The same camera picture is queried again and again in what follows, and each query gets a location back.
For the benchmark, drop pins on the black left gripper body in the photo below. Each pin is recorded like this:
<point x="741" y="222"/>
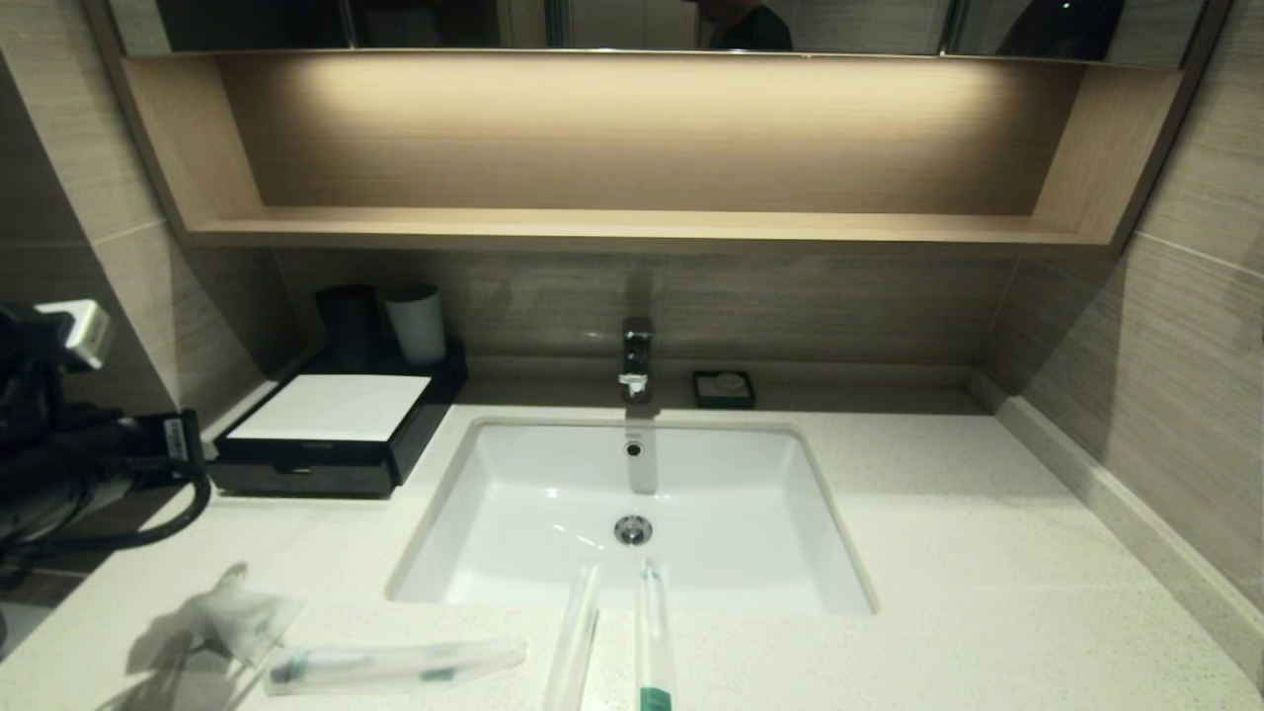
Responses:
<point x="148" y="449"/>

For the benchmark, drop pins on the black plastic tray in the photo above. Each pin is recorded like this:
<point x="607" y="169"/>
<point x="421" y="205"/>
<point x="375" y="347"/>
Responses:
<point x="296" y="481"/>

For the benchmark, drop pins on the white shower cap packet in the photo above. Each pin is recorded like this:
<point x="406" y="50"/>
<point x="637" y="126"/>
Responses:
<point x="252" y="622"/>

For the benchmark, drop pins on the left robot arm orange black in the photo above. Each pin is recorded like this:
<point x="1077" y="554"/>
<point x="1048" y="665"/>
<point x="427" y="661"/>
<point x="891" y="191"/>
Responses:
<point x="39" y="474"/>

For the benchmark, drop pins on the white panel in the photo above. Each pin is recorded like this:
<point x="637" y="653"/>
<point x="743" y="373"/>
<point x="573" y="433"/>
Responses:
<point x="336" y="407"/>

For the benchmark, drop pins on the black amenity drawer box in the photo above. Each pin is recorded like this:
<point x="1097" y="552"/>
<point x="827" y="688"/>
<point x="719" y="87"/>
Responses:
<point x="427" y="415"/>

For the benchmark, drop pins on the black cup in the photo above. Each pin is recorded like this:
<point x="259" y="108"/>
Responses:
<point x="348" y="326"/>

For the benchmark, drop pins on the white cup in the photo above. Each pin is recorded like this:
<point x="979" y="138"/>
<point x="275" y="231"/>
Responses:
<point x="417" y="326"/>

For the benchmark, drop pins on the long clear plastic packet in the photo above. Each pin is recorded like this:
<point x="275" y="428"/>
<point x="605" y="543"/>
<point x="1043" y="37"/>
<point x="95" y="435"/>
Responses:
<point x="575" y="642"/>

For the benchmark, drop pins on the chrome sink drain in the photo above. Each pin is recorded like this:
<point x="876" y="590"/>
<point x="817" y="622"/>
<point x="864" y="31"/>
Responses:
<point x="633" y="530"/>

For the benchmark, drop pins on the chrome faucet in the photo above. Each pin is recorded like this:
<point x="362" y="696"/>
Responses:
<point x="637" y="360"/>

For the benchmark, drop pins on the mirror cabinet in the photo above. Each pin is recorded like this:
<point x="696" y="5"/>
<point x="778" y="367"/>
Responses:
<point x="444" y="25"/>

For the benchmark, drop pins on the long packet with green end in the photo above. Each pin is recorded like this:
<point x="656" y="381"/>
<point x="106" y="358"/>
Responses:
<point x="652" y="642"/>

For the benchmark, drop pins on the black soap dish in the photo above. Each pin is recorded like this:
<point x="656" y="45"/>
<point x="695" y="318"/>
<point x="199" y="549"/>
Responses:
<point x="699" y="392"/>

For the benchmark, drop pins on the white sink basin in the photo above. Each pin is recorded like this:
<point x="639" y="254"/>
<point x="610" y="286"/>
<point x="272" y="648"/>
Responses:
<point x="731" y="513"/>

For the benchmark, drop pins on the round soap bar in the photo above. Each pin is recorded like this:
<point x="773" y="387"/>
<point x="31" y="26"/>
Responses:
<point x="731" y="382"/>

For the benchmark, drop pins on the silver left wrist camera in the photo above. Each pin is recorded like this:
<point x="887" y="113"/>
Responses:
<point x="79" y="334"/>

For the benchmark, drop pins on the wooden wall shelf niche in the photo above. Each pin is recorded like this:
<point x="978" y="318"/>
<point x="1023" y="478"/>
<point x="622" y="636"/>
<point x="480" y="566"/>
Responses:
<point x="632" y="227"/>

